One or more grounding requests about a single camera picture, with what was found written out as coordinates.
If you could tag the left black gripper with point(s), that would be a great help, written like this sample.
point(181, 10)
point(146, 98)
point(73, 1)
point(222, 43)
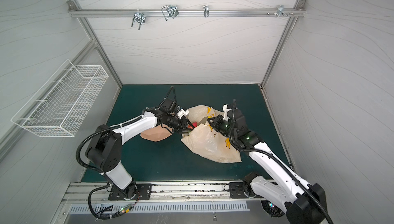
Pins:
point(183, 128)

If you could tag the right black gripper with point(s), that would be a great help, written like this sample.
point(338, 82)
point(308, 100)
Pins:
point(214, 124)

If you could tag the red apple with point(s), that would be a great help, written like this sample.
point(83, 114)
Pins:
point(192, 125)

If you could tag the banana print plastic bag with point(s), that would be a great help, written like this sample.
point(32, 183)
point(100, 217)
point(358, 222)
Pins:
point(205, 141)

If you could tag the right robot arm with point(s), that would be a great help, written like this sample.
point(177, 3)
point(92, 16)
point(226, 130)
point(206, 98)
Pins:
point(301, 202)

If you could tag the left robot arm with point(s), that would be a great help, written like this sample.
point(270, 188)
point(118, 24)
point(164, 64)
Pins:
point(105, 148)

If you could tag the green table mat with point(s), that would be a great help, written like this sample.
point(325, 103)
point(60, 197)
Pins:
point(170, 159)

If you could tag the white vent strip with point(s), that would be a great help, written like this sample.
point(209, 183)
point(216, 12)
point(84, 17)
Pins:
point(166, 207)

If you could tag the metal U-bolt clamp middle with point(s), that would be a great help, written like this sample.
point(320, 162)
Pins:
point(169, 11)

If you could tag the metal u-bolt clamp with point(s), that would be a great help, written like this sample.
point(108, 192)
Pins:
point(138, 19)
point(169, 11)

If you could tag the metal U-bolt clamp left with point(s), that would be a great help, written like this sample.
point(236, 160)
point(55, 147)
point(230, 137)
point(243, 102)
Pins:
point(138, 19)

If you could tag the metal hook clamp right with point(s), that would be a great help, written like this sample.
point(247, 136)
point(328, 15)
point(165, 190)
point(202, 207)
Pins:
point(281, 12)

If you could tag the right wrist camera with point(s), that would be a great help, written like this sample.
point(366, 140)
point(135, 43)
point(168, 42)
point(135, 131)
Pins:
point(237, 118)

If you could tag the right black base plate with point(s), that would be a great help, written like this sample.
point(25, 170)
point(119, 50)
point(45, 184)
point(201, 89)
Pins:
point(237, 191)

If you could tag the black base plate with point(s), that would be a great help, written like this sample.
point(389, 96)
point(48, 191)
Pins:
point(137, 191)
point(237, 191)

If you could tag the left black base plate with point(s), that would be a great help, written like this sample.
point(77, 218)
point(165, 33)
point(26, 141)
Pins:
point(137, 191)

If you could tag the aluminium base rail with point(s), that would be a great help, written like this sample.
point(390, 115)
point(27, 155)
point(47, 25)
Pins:
point(98, 192)

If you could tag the small metal bracket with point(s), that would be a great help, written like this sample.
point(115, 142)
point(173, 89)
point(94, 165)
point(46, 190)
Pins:
point(206, 11)

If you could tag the white wire basket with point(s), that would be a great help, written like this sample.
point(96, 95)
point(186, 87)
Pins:
point(60, 106)

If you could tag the aluminium cross rail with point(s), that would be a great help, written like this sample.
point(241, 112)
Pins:
point(183, 13)

